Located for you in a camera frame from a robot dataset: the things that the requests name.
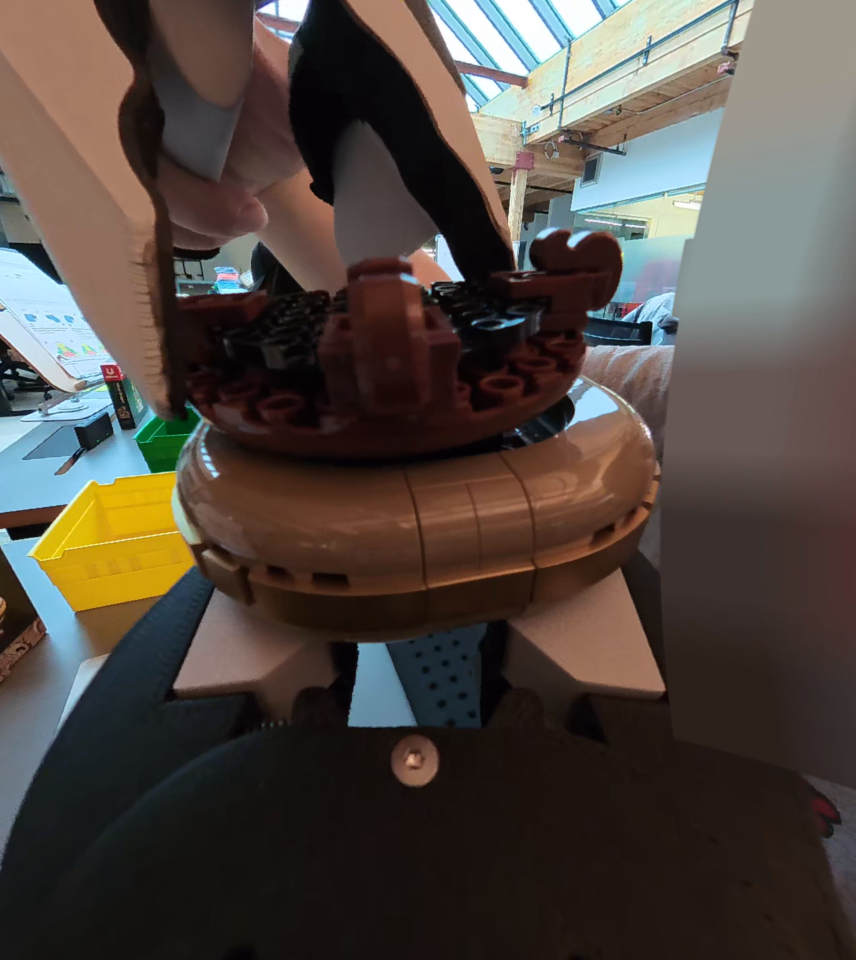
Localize white table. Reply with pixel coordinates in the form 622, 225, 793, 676
0, 401, 155, 530

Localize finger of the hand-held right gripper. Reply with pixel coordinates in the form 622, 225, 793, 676
254, 0, 516, 295
0, 0, 252, 421

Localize small black device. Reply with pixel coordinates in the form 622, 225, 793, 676
73, 410, 115, 451

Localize white curved display board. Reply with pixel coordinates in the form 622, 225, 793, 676
0, 240, 114, 423

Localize black office chair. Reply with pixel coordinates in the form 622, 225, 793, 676
0, 330, 54, 406

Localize tan round brick pot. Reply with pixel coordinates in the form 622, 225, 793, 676
173, 375, 660, 645

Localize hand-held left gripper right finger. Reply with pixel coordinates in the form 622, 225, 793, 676
482, 568, 667, 699

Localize wooden post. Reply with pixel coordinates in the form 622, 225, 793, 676
506, 150, 532, 243

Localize person's right hand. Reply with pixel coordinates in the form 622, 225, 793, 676
160, 30, 314, 253

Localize perforated chair seat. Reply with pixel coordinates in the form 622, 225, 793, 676
386, 628, 487, 729

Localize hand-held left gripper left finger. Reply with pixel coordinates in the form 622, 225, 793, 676
171, 588, 360, 702

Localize brown brick assembly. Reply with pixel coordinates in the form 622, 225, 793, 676
173, 227, 625, 460

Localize green plastic bin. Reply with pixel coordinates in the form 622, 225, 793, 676
132, 408, 202, 475

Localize yellow plastic bin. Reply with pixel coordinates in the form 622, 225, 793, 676
28, 474, 198, 614

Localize person's right forearm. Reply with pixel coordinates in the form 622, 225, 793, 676
584, 343, 676, 453

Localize dark box with red top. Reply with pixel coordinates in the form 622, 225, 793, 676
100, 363, 145, 431

